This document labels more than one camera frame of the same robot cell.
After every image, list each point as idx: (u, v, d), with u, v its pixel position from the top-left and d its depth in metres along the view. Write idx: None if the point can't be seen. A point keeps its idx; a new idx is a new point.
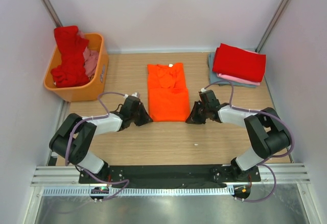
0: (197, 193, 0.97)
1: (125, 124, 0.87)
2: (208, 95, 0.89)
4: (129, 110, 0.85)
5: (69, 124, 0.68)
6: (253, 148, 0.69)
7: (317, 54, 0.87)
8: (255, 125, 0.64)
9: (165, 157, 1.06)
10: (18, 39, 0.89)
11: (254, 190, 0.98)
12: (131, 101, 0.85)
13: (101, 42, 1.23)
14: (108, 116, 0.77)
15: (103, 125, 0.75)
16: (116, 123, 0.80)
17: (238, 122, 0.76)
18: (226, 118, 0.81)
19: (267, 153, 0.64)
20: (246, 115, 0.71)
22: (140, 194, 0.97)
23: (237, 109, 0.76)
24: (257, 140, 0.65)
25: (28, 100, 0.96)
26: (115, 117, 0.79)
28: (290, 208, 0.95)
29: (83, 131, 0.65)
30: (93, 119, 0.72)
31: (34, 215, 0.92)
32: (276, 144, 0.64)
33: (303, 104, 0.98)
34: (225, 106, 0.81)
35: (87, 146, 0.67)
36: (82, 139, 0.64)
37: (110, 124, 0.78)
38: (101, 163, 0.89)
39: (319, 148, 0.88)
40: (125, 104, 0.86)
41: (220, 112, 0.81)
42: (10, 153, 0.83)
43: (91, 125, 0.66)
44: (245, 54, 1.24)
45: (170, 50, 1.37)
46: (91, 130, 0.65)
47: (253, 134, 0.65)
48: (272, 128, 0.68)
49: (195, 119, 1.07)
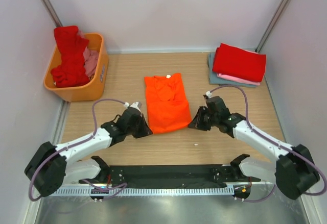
0: (197, 193, 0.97)
1: (118, 139, 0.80)
2: (217, 105, 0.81)
4: (125, 124, 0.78)
5: (41, 155, 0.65)
6: (281, 188, 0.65)
7: (317, 54, 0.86)
8: (289, 170, 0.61)
9: (165, 157, 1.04)
10: (18, 39, 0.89)
11: (254, 190, 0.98)
12: (129, 115, 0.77)
13: (101, 42, 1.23)
14: (92, 138, 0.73)
15: (85, 151, 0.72)
16: (104, 141, 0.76)
17: (260, 151, 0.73)
18: (243, 139, 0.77)
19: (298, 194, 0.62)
20: (275, 150, 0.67)
22: (140, 194, 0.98)
23: (262, 137, 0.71)
24: (290, 182, 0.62)
25: (28, 101, 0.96)
26: (102, 136, 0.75)
28: (290, 208, 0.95)
29: (51, 167, 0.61)
30: (68, 148, 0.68)
31: (34, 215, 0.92)
32: (306, 186, 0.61)
33: (303, 104, 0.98)
34: (242, 126, 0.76)
35: (56, 180, 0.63)
36: (48, 175, 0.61)
37: (94, 146, 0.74)
38: (98, 169, 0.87)
39: (319, 148, 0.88)
40: (123, 117, 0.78)
41: (236, 129, 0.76)
42: (10, 153, 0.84)
43: (62, 160, 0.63)
44: (245, 54, 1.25)
45: (170, 50, 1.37)
46: (61, 167, 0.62)
47: (285, 177, 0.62)
48: (301, 168, 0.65)
49: (201, 125, 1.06)
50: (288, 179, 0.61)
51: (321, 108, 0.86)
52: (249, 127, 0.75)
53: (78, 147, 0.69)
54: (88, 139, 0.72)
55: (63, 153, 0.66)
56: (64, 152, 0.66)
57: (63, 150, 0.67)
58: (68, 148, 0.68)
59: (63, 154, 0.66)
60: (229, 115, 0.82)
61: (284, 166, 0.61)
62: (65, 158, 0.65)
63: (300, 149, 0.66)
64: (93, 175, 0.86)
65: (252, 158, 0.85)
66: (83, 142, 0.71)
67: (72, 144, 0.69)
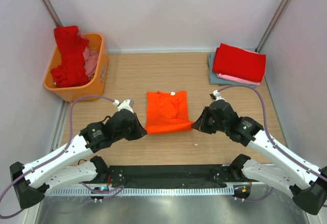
0: (197, 193, 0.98)
1: (104, 145, 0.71)
2: (225, 110, 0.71)
4: (113, 129, 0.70)
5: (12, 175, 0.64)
6: (301, 205, 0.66)
7: (317, 54, 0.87)
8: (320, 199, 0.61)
9: (165, 157, 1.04)
10: (18, 39, 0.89)
11: (254, 189, 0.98)
12: (119, 119, 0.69)
13: (101, 42, 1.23)
14: (64, 152, 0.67)
15: (56, 168, 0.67)
16: (83, 153, 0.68)
17: (281, 168, 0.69)
18: (259, 151, 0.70)
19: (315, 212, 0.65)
20: (305, 175, 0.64)
22: (140, 194, 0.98)
23: (288, 156, 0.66)
24: (315, 206, 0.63)
25: (28, 101, 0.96)
26: (76, 149, 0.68)
28: (290, 208, 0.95)
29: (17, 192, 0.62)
30: (33, 170, 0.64)
31: (34, 215, 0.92)
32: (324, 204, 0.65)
33: (303, 104, 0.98)
34: (263, 139, 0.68)
35: (29, 200, 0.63)
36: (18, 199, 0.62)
37: (68, 161, 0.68)
38: (95, 173, 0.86)
39: (319, 148, 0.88)
40: (112, 120, 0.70)
41: (254, 143, 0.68)
42: (10, 153, 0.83)
43: (22, 189, 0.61)
44: (245, 54, 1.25)
45: (170, 50, 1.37)
46: (23, 193, 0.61)
47: (312, 202, 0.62)
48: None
49: (206, 129, 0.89)
50: (313, 203, 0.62)
51: (321, 107, 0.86)
52: (272, 144, 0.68)
53: (46, 167, 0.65)
54: (59, 155, 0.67)
55: (28, 177, 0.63)
56: (29, 175, 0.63)
57: (29, 172, 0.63)
58: (33, 169, 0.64)
59: (28, 178, 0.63)
60: (239, 121, 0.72)
61: (317, 195, 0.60)
62: (29, 182, 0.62)
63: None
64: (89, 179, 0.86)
65: (256, 164, 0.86)
66: (52, 159, 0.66)
67: (39, 165, 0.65)
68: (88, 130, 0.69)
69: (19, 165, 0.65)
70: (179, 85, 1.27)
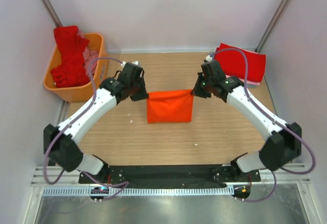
0: (197, 193, 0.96)
1: (123, 94, 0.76)
2: (212, 68, 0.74)
4: (129, 79, 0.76)
5: (48, 139, 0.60)
6: (263, 155, 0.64)
7: (317, 53, 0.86)
8: (279, 147, 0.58)
9: (165, 157, 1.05)
10: (17, 39, 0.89)
11: (254, 189, 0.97)
12: (131, 68, 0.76)
13: (101, 42, 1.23)
14: (93, 104, 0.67)
15: (90, 120, 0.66)
16: (109, 101, 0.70)
17: (251, 120, 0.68)
18: (234, 103, 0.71)
19: (275, 167, 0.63)
20: (270, 126, 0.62)
22: (140, 194, 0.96)
23: (256, 105, 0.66)
24: (275, 155, 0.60)
25: (28, 100, 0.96)
26: (103, 99, 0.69)
28: (290, 208, 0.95)
29: (61, 147, 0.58)
30: (71, 124, 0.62)
31: (33, 215, 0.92)
32: (286, 161, 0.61)
33: (303, 103, 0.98)
34: (238, 92, 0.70)
35: (73, 157, 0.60)
36: (63, 156, 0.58)
37: (98, 112, 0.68)
38: (101, 164, 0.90)
39: (319, 148, 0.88)
40: (125, 71, 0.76)
41: (231, 95, 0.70)
42: (10, 153, 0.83)
43: (68, 139, 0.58)
44: (245, 54, 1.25)
45: (170, 50, 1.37)
46: (70, 145, 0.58)
47: (271, 150, 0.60)
48: (287, 143, 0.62)
49: (199, 92, 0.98)
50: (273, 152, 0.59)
51: (321, 107, 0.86)
52: (247, 96, 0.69)
53: (82, 120, 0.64)
54: (90, 107, 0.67)
55: (68, 131, 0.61)
56: (68, 130, 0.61)
57: (67, 128, 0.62)
58: (71, 124, 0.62)
59: (67, 132, 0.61)
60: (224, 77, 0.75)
61: (276, 143, 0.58)
62: (71, 135, 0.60)
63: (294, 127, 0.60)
64: (97, 170, 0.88)
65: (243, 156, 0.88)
66: (85, 112, 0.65)
67: (73, 119, 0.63)
68: (106, 83, 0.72)
69: (52, 126, 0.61)
70: (179, 85, 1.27)
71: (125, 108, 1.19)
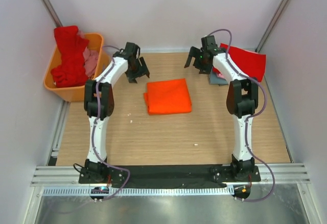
0: (197, 193, 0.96)
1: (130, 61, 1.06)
2: (208, 39, 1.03)
4: (132, 51, 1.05)
5: (91, 91, 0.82)
6: (229, 102, 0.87)
7: (317, 52, 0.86)
8: (236, 89, 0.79)
9: (165, 157, 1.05)
10: (18, 39, 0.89)
11: (254, 190, 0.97)
12: (134, 44, 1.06)
13: (101, 42, 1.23)
14: (115, 65, 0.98)
15: (115, 75, 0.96)
16: (123, 65, 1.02)
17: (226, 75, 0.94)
18: (217, 65, 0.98)
19: (235, 111, 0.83)
20: (234, 75, 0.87)
22: (140, 194, 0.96)
23: (230, 65, 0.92)
24: (232, 98, 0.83)
25: (28, 100, 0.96)
26: (120, 63, 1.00)
28: (290, 208, 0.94)
29: (103, 92, 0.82)
30: (104, 77, 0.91)
31: (34, 215, 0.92)
32: (243, 106, 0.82)
33: (303, 103, 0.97)
34: (220, 56, 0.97)
35: (111, 100, 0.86)
36: (106, 99, 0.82)
37: (118, 71, 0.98)
38: (106, 155, 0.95)
39: (319, 147, 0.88)
40: (127, 47, 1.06)
41: (216, 57, 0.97)
42: (10, 153, 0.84)
43: (107, 85, 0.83)
44: (246, 54, 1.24)
45: (170, 50, 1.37)
46: (109, 89, 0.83)
47: (232, 93, 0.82)
48: (249, 94, 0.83)
49: (198, 66, 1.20)
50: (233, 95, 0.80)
51: (321, 106, 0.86)
52: (225, 57, 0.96)
53: (111, 74, 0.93)
54: (113, 68, 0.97)
55: (104, 81, 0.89)
56: (104, 79, 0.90)
57: (102, 79, 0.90)
58: (104, 76, 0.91)
59: (105, 80, 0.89)
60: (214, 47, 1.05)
61: (235, 88, 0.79)
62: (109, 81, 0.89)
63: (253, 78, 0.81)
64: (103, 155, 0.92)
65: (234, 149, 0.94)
66: (110, 70, 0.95)
67: (106, 74, 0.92)
68: (118, 53, 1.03)
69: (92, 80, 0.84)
70: None
71: (125, 108, 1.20)
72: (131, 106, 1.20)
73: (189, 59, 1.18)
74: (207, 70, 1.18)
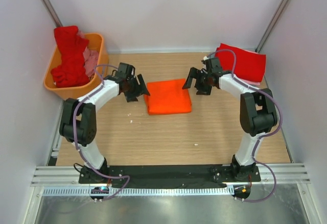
0: (197, 193, 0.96)
1: (123, 86, 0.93)
2: (212, 61, 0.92)
4: (124, 75, 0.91)
5: (69, 112, 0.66)
6: (242, 122, 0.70)
7: (317, 53, 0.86)
8: (248, 102, 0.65)
9: (165, 157, 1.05)
10: (18, 39, 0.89)
11: (254, 190, 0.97)
12: (125, 65, 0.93)
13: (101, 42, 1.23)
14: (103, 87, 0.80)
15: (102, 98, 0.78)
16: (114, 89, 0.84)
17: (235, 94, 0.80)
18: (225, 86, 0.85)
19: (251, 130, 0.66)
20: (244, 89, 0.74)
22: (140, 194, 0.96)
23: (238, 81, 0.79)
24: (245, 116, 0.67)
25: (28, 100, 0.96)
26: (110, 84, 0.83)
28: (290, 208, 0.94)
29: (84, 114, 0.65)
30: (89, 97, 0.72)
31: (34, 215, 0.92)
32: (261, 124, 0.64)
33: (303, 103, 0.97)
34: (226, 76, 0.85)
35: (93, 125, 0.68)
36: (85, 121, 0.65)
37: (107, 94, 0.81)
38: (102, 159, 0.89)
39: (319, 148, 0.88)
40: (120, 69, 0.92)
41: (221, 79, 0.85)
42: (10, 153, 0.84)
43: (89, 105, 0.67)
44: (245, 55, 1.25)
45: (170, 50, 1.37)
46: (92, 110, 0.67)
47: (243, 107, 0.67)
48: (263, 108, 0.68)
49: (199, 87, 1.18)
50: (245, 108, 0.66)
51: (321, 107, 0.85)
52: (231, 77, 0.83)
53: (97, 95, 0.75)
54: (100, 89, 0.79)
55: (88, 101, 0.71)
56: (88, 100, 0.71)
57: (86, 99, 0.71)
58: (89, 97, 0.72)
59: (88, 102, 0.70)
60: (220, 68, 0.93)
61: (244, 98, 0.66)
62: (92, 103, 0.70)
63: (266, 91, 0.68)
64: (98, 164, 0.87)
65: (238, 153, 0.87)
66: (97, 91, 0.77)
67: (91, 94, 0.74)
68: (109, 76, 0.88)
69: (72, 100, 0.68)
70: None
71: (125, 108, 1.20)
72: (131, 106, 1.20)
73: (189, 80, 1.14)
74: (208, 91, 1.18)
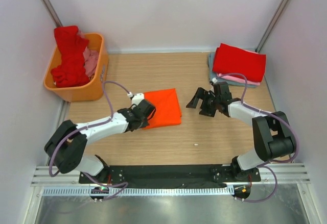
0: (197, 193, 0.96)
1: (133, 126, 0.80)
2: (222, 87, 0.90)
4: (142, 114, 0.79)
5: (62, 133, 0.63)
6: (255, 147, 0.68)
7: (317, 54, 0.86)
8: (262, 128, 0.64)
9: (165, 157, 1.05)
10: (18, 39, 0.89)
11: (254, 190, 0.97)
12: (146, 103, 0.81)
13: (101, 42, 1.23)
14: (110, 121, 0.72)
15: (102, 132, 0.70)
16: (121, 125, 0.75)
17: (246, 120, 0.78)
18: (235, 113, 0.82)
19: (267, 157, 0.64)
20: (256, 114, 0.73)
22: (140, 194, 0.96)
23: (248, 107, 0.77)
24: (259, 142, 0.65)
25: (28, 100, 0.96)
26: (119, 120, 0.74)
28: (290, 208, 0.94)
29: (72, 144, 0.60)
30: (88, 127, 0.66)
31: (34, 215, 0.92)
32: (278, 151, 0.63)
33: (304, 103, 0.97)
34: (235, 102, 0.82)
35: (77, 158, 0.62)
36: (70, 151, 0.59)
37: (110, 129, 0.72)
38: (101, 167, 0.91)
39: (319, 148, 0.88)
40: (140, 106, 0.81)
41: (230, 106, 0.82)
42: (10, 153, 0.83)
43: (82, 138, 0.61)
44: (245, 55, 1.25)
45: (170, 50, 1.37)
46: (81, 144, 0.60)
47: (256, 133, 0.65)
48: (279, 133, 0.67)
49: (205, 109, 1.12)
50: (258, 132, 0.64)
51: (321, 107, 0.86)
52: (240, 103, 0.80)
53: (97, 127, 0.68)
54: (106, 122, 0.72)
55: (84, 132, 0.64)
56: (84, 131, 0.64)
57: (84, 129, 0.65)
58: (88, 126, 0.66)
59: (84, 132, 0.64)
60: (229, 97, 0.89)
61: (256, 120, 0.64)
62: (86, 135, 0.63)
63: (279, 115, 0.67)
64: (95, 172, 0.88)
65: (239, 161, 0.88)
66: (101, 124, 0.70)
67: (92, 124, 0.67)
68: (123, 110, 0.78)
69: (72, 123, 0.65)
70: (178, 85, 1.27)
71: None
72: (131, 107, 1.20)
73: (195, 99, 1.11)
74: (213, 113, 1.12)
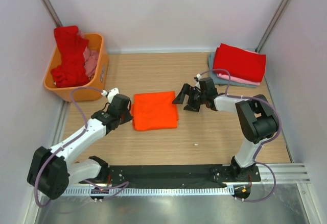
0: (197, 193, 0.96)
1: (114, 125, 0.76)
2: (207, 83, 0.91)
4: (118, 110, 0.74)
5: (37, 162, 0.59)
6: (242, 132, 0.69)
7: (317, 53, 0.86)
8: (244, 109, 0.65)
9: (165, 157, 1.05)
10: (18, 39, 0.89)
11: (254, 190, 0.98)
12: (120, 99, 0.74)
13: (101, 42, 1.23)
14: (85, 131, 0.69)
15: (82, 146, 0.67)
16: (99, 132, 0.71)
17: (230, 109, 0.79)
18: (221, 105, 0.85)
19: (254, 138, 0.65)
20: (237, 99, 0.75)
22: (140, 194, 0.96)
23: (230, 97, 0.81)
24: (245, 124, 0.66)
25: (28, 100, 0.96)
26: (95, 127, 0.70)
28: (290, 208, 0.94)
29: (51, 169, 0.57)
30: (64, 147, 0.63)
31: (34, 215, 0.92)
32: (263, 131, 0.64)
33: (304, 103, 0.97)
34: (220, 96, 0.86)
35: (63, 180, 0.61)
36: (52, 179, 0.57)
37: (88, 140, 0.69)
38: (98, 167, 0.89)
39: (320, 148, 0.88)
40: (113, 103, 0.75)
41: (215, 100, 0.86)
42: (10, 153, 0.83)
43: (60, 162, 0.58)
44: (245, 55, 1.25)
45: (170, 50, 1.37)
46: (61, 168, 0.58)
47: (241, 116, 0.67)
48: (261, 114, 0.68)
49: (190, 104, 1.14)
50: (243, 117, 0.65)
51: (321, 107, 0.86)
52: (225, 96, 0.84)
53: (74, 144, 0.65)
54: (82, 133, 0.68)
55: (60, 154, 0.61)
56: (60, 153, 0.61)
57: (60, 150, 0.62)
58: (63, 147, 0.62)
59: (60, 154, 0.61)
60: (214, 92, 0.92)
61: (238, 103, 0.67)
62: (64, 157, 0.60)
63: (259, 96, 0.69)
64: (95, 173, 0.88)
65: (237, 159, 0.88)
66: (76, 137, 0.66)
67: (67, 143, 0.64)
68: (97, 115, 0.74)
69: (45, 149, 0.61)
70: (178, 85, 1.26)
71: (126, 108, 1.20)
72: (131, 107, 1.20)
73: (182, 96, 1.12)
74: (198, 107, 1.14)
